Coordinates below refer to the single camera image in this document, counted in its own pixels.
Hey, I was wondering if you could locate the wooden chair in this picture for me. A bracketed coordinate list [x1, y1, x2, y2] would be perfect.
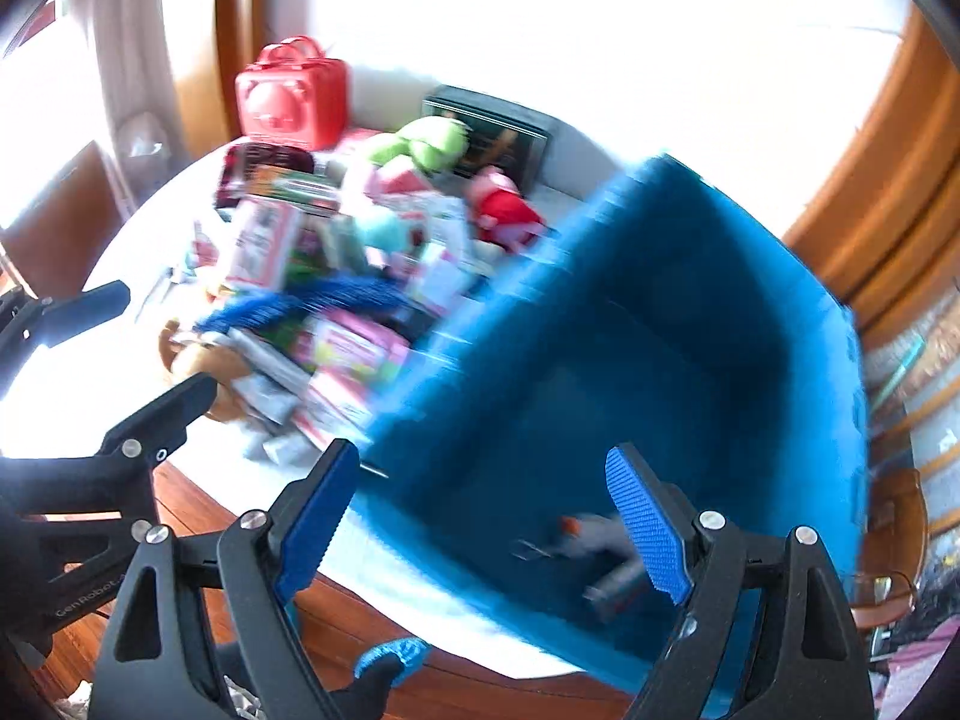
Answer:
[851, 468, 929, 632]

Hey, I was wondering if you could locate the white foam table mat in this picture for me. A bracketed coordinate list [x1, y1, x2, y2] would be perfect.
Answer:
[2, 148, 576, 681]

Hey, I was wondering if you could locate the red pig plush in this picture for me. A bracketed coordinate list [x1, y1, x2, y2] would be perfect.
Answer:
[467, 166, 547, 252]

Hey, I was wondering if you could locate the green plush toy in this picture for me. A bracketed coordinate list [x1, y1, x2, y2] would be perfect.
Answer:
[366, 115, 469, 172]

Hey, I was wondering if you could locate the red toy handbag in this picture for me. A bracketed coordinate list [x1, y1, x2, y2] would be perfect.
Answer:
[235, 36, 350, 151]

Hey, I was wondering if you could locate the blue plastic storage crate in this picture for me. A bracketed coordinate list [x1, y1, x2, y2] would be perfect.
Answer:
[353, 156, 867, 692]

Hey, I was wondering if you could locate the brown bear plush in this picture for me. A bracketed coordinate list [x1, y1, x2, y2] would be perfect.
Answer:
[158, 319, 252, 422]

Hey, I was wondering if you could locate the dark framed picture box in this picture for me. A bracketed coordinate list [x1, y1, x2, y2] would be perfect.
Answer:
[421, 85, 558, 193]

